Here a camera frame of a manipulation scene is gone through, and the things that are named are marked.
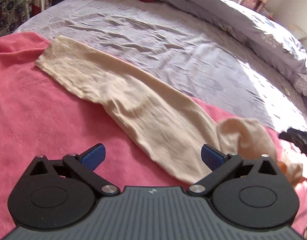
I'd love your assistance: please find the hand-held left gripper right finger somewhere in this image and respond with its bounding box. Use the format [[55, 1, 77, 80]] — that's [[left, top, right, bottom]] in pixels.
[[188, 144, 284, 197]]

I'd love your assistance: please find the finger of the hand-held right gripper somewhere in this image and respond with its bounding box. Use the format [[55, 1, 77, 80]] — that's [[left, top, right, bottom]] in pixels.
[[278, 127, 307, 155]]

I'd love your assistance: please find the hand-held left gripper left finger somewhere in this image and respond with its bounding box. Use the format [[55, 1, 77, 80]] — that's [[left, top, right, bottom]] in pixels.
[[26, 143, 120, 196]]

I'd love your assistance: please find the beige long-sleeve shirt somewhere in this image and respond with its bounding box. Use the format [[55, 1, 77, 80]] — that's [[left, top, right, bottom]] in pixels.
[[34, 35, 304, 188]]

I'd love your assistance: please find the pink towel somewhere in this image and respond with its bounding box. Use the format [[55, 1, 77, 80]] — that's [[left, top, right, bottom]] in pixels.
[[0, 31, 307, 233]]

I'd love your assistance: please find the lavender floral duvet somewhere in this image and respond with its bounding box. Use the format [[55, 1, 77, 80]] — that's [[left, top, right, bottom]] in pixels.
[[121, 0, 307, 97]]

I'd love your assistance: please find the lavender bed sheet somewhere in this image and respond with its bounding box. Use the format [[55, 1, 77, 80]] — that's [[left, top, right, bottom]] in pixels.
[[16, 0, 307, 133]]

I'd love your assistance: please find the patterned cloth-covered cabinet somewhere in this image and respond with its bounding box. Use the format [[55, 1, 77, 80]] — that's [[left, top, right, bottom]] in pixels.
[[0, 0, 34, 40]]

